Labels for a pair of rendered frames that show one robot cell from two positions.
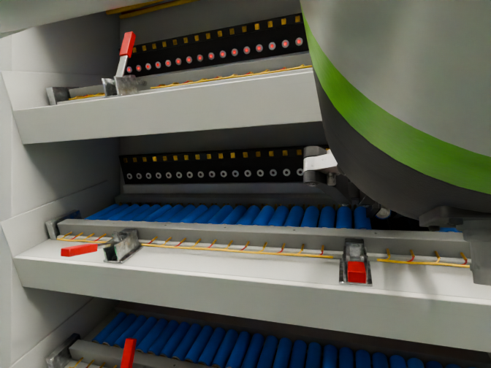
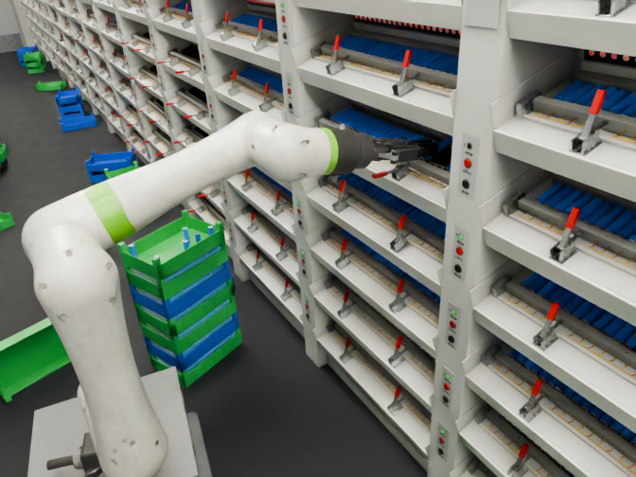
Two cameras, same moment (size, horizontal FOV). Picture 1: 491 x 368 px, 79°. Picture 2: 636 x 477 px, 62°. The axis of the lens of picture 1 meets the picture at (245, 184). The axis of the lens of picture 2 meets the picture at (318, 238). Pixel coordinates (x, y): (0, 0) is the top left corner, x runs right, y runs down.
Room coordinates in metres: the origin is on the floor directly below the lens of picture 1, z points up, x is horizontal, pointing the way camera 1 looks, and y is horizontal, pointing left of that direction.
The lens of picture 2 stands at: (-0.70, -0.70, 1.43)
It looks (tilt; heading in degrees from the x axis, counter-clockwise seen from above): 30 degrees down; 41
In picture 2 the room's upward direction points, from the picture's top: 4 degrees counter-clockwise
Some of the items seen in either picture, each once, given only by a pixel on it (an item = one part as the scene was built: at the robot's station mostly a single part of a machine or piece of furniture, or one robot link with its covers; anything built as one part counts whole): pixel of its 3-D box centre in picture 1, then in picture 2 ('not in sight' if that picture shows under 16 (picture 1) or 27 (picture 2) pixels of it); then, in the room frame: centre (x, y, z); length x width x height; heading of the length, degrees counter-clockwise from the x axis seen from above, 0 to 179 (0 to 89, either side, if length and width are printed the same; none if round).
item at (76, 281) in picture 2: not in sight; (106, 369); (-0.42, 0.08, 0.76); 0.16 x 0.13 x 0.53; 72
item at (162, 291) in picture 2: not in sight; (177, 261); (0.17, 0.74, 0.44); 0.30 x 0.20 x 0.08; 3
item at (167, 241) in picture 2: not in sight; (173, 242); (0.17, 0.74, 0.52); 0.30 x 0.20 x 0.08; 3
